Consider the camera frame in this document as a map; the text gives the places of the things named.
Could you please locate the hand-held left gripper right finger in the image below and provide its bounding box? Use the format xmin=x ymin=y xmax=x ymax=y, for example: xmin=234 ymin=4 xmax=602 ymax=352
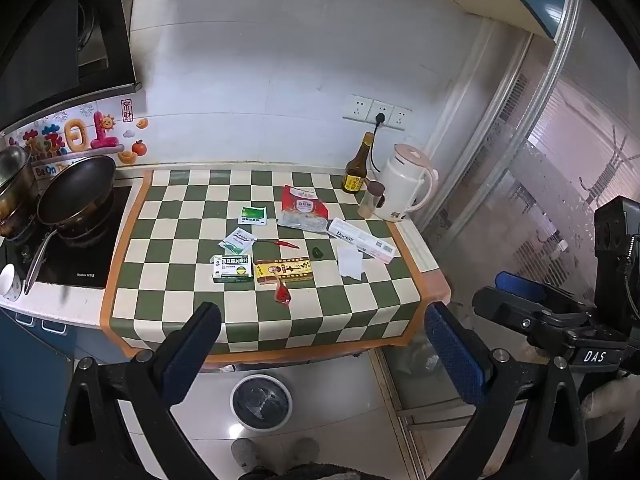
xmin=424 ymin=301 xmax=591 ymax=480

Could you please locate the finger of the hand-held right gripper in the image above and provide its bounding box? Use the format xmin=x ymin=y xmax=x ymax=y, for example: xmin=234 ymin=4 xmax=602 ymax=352
xmin=495 ymin=271 xmax=598 ymax=317
xmin=471 ymin=286 xmax=591 ymax=348

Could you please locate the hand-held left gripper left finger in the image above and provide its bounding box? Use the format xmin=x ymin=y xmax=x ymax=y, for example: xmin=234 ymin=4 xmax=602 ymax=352
xmin=56 ymin=301 xmax=223 ymax=480

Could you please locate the green white medicine box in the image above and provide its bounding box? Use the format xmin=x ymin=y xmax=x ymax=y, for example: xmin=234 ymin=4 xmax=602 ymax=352
xmin=210 ymin=255 xmax=253 ymax=283

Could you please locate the round grey trash bin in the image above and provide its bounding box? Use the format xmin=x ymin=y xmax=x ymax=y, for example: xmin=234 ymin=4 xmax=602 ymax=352
xmin=230 ymin=374 xmax=293 ymax=432

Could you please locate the yellow red box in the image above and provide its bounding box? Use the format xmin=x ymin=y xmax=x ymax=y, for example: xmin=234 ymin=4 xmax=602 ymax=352
xmin=254 ymin=257 xmax=315 ymax=286

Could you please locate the white tissue paper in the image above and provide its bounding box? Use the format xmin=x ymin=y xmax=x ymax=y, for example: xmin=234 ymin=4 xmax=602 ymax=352
xmin=336 ymin=246 xmax=364 ymax=280

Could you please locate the long white toothpaste box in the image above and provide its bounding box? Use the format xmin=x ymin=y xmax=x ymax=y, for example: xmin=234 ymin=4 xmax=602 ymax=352
xmin=327 ymin=217 xmax=398 ymax=264

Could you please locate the person's right forearm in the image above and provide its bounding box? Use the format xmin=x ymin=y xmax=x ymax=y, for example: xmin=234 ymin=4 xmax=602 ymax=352
xmin=582 ymin=375 xmax=640 ymax=423

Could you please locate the green white checkered tablecloth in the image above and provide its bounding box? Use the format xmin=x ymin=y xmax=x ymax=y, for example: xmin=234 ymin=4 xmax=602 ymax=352
xmin=100 ymin=167 xmax=453 ymax=365

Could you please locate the glass sliding door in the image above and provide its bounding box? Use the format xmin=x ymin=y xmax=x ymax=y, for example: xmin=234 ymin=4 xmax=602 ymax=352
xmin=425 ymin=25 xmax=640 ymax=311

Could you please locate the grey fuzzy slipper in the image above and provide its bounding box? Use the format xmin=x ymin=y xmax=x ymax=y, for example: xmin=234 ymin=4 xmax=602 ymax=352
xmin=231 ymin=438 xmax=261 ymax=473

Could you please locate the black induction cooktop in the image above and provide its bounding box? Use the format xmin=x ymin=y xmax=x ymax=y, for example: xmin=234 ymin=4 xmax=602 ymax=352
xmin=0 ymin=185 xmax=133 ymax=291

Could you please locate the white electric kettle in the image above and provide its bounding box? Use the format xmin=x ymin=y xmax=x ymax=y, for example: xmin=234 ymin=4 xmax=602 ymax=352
xmin=372 ymin=143 xmax=440 ymax=222

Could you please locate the blue kitchen cabinet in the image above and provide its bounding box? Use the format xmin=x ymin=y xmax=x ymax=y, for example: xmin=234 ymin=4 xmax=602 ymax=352
xmin=0 ymin=305 xmax=126 ymax=461

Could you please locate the small clear spice jar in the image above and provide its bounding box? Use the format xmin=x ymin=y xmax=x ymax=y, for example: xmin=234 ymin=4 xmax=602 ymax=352
xmin=357 ymin=180 xmax=386 ymax=220

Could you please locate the red white snack bag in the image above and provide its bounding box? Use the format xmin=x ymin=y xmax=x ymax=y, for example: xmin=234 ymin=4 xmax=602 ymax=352
xmin=276 ymin=185 xmax=332 ymax=233

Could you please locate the white cup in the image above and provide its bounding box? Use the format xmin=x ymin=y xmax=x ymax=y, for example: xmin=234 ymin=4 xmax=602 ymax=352
xmin=0 ymin=263 xmax=23 ymax=302

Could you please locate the black wok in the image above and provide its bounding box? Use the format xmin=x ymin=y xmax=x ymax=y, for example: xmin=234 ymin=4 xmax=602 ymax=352
xmin=22 ymin=155 xmax=117 ymax=296

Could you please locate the brown sauce bottle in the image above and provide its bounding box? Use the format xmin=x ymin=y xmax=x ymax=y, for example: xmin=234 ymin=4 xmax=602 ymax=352
xmin=341 ymin=132 xmax=377 ymax=193

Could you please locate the steel cooking pot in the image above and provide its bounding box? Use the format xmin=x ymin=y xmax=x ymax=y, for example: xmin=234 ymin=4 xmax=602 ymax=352
xmin=0 ymin=145 xmax=42 ymax=241

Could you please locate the black range hood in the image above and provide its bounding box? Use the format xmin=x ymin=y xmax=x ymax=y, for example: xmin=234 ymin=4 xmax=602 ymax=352
xmin=0 ymin=0 xmax=144 ymax=132

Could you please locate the black plug with cable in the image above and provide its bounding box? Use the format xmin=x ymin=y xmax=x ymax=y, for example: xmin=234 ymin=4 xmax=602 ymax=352
xmin=369 ymin=112 xmax=387 ymax=173

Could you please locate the colourful wall sticker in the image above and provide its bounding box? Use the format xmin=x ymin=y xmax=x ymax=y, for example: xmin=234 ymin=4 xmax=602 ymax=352
xmin=0 ymin=100 xmax=151 ymax=181

